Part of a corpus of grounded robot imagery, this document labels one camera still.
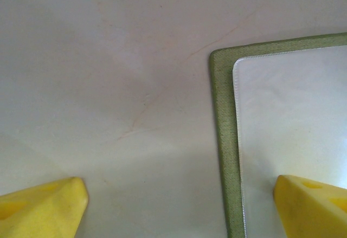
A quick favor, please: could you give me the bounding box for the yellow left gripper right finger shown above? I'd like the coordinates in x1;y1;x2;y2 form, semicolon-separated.
273;175;347;238

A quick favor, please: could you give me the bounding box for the green card holder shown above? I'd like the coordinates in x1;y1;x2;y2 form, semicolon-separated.
208;31;347;238

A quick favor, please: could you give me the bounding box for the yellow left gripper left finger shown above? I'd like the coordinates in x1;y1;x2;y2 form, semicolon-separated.
0;177;89;238

